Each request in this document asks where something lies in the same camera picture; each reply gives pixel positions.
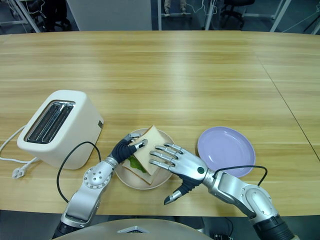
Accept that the green lettuce leaf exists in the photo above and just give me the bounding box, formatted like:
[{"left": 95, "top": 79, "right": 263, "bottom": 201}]
[{"left": 127, "top": 154, "right": 148, "bottom": 174}]

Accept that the purple plate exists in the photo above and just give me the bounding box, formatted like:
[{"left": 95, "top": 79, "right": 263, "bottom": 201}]
[{"left": 197, "top": 126, "right": 257, "bottom": 179}]

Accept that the cream toaster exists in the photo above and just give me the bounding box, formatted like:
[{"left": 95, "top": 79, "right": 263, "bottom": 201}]
[{"left": 16, "top": 90, "right": 105, "bottom": 171}]

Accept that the black cable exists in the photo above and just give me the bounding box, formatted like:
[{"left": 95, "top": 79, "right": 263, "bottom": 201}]
[
  {"left": 213, "top": 165, "right": 268, "bottom": 188},
  {"left": 56, "top": 141, "right": 104, "bottom": 204}
]

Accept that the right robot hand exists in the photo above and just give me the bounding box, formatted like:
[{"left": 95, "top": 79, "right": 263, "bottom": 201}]
[{"left": 149, "top": 142, "right": 209, "bottom": 206}]

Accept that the black office chair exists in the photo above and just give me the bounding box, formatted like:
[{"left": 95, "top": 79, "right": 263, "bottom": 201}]
[{"left": 221, "top": 0, "right": 245, "bottom": 30}]

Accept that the bread slice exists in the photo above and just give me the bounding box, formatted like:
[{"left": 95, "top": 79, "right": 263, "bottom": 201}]
[
  {"left": 121, "top": 159, "right": 161, "bottom": 186},
  {"left": 132, "top": 125, "right": 166, "bottom": 177}
]

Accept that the white cord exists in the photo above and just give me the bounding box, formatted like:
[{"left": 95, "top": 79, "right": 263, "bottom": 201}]
[{"left": 0, "top": 124, "right": 40, "bottom": 180}]

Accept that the beige plate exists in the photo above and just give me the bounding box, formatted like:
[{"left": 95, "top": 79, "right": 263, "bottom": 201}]
[{"left": 114, "top": 127, "right": 175, "bottom": 190}]

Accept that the robot body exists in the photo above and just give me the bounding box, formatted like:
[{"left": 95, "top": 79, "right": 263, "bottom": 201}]
[{"left": 51, "top": 219, "right": 214, "bottom": 240}]

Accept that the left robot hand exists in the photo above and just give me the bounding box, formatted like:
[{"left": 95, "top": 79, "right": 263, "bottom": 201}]
[{"left": 108, "top": 133, "right": 149, "bottom": 165}]

